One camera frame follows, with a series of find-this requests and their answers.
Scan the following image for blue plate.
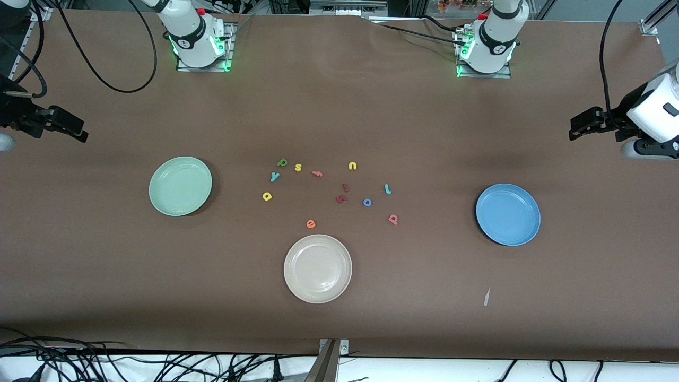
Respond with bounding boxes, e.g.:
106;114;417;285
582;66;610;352
475;183;542;247

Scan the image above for green plate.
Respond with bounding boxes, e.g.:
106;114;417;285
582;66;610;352
149;156;213;217

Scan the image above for brown table cover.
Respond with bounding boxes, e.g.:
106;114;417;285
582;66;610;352
0;10;679;362

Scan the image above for orange artificial flowers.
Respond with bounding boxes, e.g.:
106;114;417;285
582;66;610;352
436;0;491;12

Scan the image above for grey device box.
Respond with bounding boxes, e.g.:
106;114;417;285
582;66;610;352
310;0;388;15

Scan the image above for beige plate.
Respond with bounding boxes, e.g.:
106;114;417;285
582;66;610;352
283;234;353;304

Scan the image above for dark angled bar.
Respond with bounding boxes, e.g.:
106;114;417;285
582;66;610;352
303;340;340;382

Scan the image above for aluminium frame profile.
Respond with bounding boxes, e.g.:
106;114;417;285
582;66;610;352
8;6;54;81
639;0;679;37

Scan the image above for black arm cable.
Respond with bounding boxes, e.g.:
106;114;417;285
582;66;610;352
4;0;158;100
599;0;624;128

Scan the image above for silver bracket plate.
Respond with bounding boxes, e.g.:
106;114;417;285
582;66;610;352
318;338;351;356

